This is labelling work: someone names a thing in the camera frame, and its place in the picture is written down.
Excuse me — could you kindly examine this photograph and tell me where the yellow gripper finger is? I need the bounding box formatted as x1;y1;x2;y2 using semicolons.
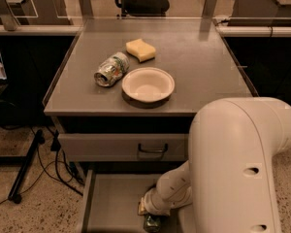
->
138;197;147;216

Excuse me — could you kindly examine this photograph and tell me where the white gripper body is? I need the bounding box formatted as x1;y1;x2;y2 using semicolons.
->
144;187;171;216

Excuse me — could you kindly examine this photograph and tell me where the green crushed can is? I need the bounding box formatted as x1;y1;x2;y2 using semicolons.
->
144;214;161;233

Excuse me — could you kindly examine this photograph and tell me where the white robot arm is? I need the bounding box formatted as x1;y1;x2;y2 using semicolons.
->
138;97;291;233

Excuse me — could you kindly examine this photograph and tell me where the open grey middle drawer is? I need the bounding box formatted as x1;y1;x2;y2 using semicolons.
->
76;161;195;233

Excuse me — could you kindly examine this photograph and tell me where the grey top drawer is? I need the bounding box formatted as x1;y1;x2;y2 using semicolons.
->
58;133;188;162

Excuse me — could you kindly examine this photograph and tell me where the grey drawer cabinet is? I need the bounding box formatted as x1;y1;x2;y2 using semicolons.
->
44;18;251;233

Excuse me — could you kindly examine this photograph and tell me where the silver crushed can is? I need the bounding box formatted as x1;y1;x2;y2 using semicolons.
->
94;52;130;87

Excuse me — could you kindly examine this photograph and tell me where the white paper bowl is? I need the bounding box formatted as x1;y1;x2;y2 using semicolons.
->
122;67;175;103

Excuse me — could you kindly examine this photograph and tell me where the black stand leg with wheel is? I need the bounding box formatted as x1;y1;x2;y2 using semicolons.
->
8;129;45;204

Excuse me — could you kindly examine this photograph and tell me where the yellow sponge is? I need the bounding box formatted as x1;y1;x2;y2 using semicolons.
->
126;39;156;62

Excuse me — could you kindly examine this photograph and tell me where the grey background table right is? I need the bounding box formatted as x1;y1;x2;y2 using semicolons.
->
229;0;291;27

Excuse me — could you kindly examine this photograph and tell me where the grey background table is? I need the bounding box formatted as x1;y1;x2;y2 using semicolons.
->
0;0;71;25
229;0;291;27

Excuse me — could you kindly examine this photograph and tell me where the grey background table left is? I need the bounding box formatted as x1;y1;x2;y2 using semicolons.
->
0;0;71;25

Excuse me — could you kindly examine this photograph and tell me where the black drawer handle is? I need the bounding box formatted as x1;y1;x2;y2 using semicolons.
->
138;144;169;153

